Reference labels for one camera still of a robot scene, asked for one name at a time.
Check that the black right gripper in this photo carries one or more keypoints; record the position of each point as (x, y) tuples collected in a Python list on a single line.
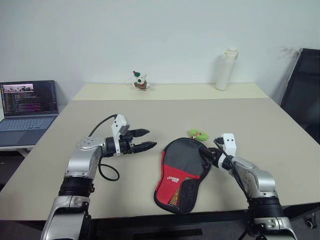
[(217, 153)]

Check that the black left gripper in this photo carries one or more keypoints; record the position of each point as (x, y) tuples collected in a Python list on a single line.
[(126, 145)]

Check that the black and red paddle case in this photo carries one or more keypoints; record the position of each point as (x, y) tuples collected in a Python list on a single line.
[(180, 175)]

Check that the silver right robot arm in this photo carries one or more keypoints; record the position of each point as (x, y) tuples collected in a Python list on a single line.
[(260, 180)]

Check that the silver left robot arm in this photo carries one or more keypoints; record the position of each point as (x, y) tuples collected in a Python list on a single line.
[(82, 162)]

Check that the green charm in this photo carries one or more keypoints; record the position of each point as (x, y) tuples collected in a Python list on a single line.
[(197, 134)]

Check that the white plush mouse toy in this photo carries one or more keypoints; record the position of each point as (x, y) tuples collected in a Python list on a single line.
[(140, 81)]

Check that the white bottle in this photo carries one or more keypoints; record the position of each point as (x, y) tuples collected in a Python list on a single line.
[(225, 72)]

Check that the black office chair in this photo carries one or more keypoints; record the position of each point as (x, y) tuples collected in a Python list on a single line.
[(302, 95)]

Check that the black caster wheel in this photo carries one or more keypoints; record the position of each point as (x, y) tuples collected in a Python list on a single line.
[(310, 221)]

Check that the grey open laptop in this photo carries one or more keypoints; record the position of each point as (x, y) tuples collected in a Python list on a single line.
[(27, 100)]

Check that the white side desk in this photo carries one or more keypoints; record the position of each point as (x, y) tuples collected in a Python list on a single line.
[(15, 148)]

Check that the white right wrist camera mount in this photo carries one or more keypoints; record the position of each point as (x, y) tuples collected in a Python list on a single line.
[(228, 143)]

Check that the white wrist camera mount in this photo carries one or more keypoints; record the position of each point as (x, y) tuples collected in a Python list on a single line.
[(119, 125), (228, 143)]

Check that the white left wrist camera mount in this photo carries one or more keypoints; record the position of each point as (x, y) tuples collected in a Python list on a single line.
[(119, 125)]

